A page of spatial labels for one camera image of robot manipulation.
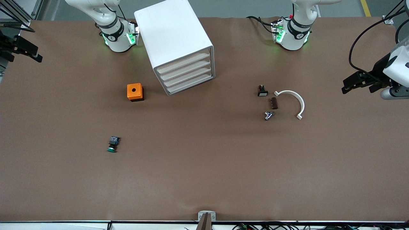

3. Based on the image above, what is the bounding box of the green mushroom push button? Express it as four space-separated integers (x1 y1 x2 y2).
106 136 121 153

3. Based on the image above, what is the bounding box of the white drawer cabinet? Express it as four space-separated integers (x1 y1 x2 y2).
134 0 215 96

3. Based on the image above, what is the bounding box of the white base connector box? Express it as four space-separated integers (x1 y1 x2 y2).
127 20 140 46
271 19 285 43

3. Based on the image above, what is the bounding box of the white edge panel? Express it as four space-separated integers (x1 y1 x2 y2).
0 222 111 230

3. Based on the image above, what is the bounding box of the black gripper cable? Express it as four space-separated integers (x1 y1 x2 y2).
0 23 35 33

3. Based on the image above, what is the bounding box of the aluminium frame profile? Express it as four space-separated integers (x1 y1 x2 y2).
382 0 409 25
0 0 43 29

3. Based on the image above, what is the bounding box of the white curved plastic bracket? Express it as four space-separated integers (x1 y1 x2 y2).
274 90 305 120

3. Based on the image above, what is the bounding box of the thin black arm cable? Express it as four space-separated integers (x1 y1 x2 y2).
107 0 127 21

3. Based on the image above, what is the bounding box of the orange button enclosure box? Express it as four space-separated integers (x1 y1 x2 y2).
127 83 144 102

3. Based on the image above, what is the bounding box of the black base cable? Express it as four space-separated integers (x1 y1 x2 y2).
246 15 278 34

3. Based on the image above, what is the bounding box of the black cable bundle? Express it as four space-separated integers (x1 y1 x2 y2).
232 222 409 230

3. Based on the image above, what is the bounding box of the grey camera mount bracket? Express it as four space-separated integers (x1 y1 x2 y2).
197 210 217 230

